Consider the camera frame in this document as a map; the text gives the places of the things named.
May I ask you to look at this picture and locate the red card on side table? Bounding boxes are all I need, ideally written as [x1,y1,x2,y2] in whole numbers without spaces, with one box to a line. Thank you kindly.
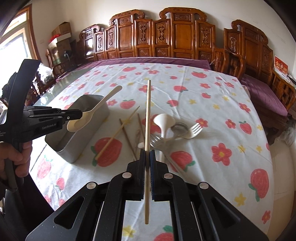
[274,56,288,77]

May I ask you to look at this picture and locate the dark brown chopstick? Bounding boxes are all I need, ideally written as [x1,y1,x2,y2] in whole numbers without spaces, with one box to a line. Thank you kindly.
[137,113,145,141]
[119,118,137,161]

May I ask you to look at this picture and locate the metal spoon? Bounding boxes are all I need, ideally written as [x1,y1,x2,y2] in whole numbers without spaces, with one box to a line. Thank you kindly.
[163,122,181,146]

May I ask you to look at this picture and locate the light bamboo chopstick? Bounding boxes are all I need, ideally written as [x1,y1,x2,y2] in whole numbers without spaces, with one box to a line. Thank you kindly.
[95,106,140,161]
[144,80,152,225]

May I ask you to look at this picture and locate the strawberry flower tablecloth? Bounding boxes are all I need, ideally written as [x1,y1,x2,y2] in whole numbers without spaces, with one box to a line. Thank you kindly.
[30,63,274,232]

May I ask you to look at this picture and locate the metal fork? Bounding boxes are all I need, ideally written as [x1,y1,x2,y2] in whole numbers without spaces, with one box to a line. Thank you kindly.
[150,134,186,178]

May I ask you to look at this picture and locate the person's left hand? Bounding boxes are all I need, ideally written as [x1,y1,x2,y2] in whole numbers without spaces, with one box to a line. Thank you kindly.
[1,141,33,180]

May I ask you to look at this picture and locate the purple bench cushion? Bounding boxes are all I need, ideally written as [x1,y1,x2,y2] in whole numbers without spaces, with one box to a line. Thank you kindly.
[55,56,212,82]

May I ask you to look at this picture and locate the grey metal rectangular tray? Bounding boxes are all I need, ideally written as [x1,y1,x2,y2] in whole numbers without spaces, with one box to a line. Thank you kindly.
[45,94,110,164]

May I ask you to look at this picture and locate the cream plastic spoon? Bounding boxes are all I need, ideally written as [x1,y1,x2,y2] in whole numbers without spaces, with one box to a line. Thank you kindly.
[67,85,122,133]

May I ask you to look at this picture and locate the carved wooden long bench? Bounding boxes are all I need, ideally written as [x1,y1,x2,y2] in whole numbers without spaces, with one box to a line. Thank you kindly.
[76,7,215,62]

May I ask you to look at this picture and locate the white ceramic soup spoon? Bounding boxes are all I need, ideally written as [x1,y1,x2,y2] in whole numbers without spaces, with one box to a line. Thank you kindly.
[153,113,176,138]

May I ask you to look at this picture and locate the carved wooden armchair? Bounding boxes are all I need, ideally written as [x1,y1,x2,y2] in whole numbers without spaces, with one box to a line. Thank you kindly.
[212,20,295,112]

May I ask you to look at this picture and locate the purple armchair cushion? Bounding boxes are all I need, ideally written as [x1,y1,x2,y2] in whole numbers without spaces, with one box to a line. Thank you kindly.
[240,74,288,117]

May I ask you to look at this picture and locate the cream plastic fork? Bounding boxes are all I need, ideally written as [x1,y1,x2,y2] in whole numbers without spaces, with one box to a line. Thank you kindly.
[176,123,203,139]

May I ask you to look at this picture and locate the stacked cardboard boxes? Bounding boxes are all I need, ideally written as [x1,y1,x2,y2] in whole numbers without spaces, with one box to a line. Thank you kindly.
[47,22,72,65]

